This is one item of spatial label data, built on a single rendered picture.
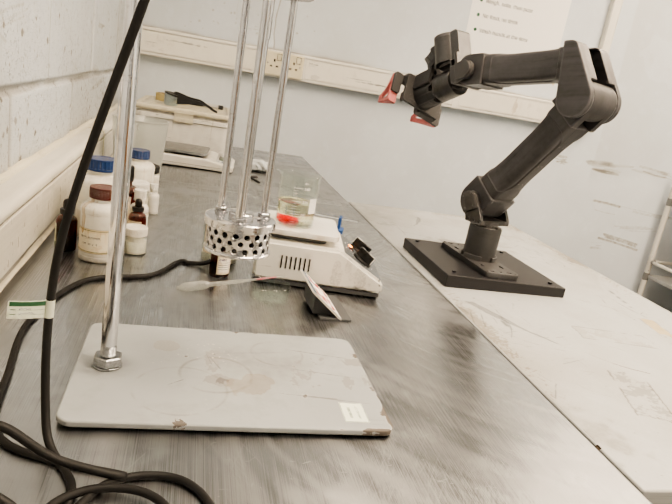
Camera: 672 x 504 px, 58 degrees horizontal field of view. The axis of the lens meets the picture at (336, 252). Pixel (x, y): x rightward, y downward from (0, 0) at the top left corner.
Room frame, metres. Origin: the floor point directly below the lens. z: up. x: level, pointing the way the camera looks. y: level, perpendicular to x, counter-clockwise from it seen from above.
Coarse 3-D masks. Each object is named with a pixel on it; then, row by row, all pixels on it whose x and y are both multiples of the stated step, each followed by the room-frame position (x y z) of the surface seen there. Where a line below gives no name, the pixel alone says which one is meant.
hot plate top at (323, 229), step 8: (272, 216) 0.95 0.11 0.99; (320, 224) 0.95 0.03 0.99; (328, 224) 0.96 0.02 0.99; (272, 232) 0.88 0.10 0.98; (280, 232) 0.88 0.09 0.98; (288, 232) 0.88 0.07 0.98; (296, 232) 0.88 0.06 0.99; (304, 232) 0.88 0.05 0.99; (312, 232) 0.89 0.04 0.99; (320, 232) 0.90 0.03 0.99; (328, 232) 0.91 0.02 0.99; (336, 232) 0.92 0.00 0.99; (320, 240) 0.89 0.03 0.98; (328, 240) 0.89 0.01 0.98; (336, 240) 0.89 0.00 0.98
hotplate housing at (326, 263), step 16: (272, 240) 0.88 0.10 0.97; (288, 240) 0.89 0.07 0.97; (304, 240) 0.90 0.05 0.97; (272, 256) 0.87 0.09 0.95; (288, 256) 0.88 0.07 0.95; (304, 256) 0.88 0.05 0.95; (320, 256) 0.88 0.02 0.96; (336, 256) 0.88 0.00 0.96; (256, 272) 0.87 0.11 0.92; (272, 272) 0.87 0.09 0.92; (288, 272) 0.88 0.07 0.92; (320, 272) 0.88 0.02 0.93; (336, 272) 0.88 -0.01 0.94; (352, 272) 0.89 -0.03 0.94; (368, 272) 0.89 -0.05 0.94; (336, 288) 0.89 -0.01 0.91; (352, 288) 0.89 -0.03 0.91; (368, 288) 0.89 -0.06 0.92
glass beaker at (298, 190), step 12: (288, 180) 0.90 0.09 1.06; (300, 180) 0.90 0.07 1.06; (312, 180) 0.90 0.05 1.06; (288, 192) 0.90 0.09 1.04; (300, 192) 0.90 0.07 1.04; (312, 192) 0.91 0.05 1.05; (288, 204) 0.90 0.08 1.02; (300, 204) 0.90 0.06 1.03; (312, 204) 0.91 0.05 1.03; (276, 216) 0.91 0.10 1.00; (288, 216) 0.90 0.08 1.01; (300, 216) 0.90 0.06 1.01; (312, 216) 0.91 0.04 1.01; (300, 228) 0.90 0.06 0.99
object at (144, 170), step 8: (136, 152) 1.19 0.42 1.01; (144, 152) 1.19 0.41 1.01; (136, 160) 1.19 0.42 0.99; (144, 160) 1.20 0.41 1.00; (136, 168) 1.18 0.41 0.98; (144, 168) 1.18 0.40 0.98; (152, 168) 1.20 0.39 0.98; (136, 176) 1.18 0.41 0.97; (144, 176) 1.18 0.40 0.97; (152, 176) 1.20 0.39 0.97
